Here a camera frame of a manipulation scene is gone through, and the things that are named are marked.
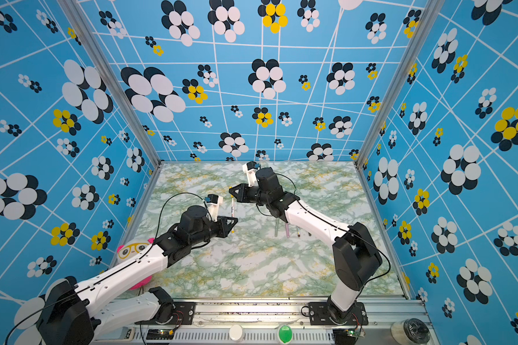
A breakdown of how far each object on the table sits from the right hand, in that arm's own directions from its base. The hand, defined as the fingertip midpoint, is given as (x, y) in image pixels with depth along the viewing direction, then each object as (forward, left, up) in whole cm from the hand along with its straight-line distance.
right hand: (232, 190), depth 78 cm
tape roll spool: (-41, -55, -15) cm, 70 cm away
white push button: (-42, -3, -17) cm, 45 cm away
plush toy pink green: (-17, +41, -16) cm, 47 cm away
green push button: (-42, -18, -15) cm, 48 cm away
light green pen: (-2, -17, -25) cm, 30 cm away
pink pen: (-5, -22, -25) cm, 33 cm away
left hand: (-9, -3, -6) cm, 11 cm away
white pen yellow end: (-8, 0, -5) cm, 9 cm away
